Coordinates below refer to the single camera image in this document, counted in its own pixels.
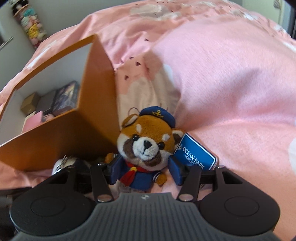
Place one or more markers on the red panda sailor plush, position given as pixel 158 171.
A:
pixel 145 143

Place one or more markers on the pink box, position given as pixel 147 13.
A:
pixel 33 121

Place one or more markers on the grey box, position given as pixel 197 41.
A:
pixel 46 102

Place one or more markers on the dark printed box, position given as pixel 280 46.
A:
pixel 67 97

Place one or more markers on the small brown cardboard box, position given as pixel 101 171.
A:
pixel 29 103

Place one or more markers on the blue tag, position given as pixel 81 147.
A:
pixel 196 153

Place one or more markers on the pink printed blanket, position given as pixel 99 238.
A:
pixel 219 81

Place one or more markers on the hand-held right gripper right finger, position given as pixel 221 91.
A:
pixel 175 171

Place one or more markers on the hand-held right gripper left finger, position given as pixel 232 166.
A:
pixel 115 169

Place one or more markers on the orange cardboard box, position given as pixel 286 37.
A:
pixel 97 97

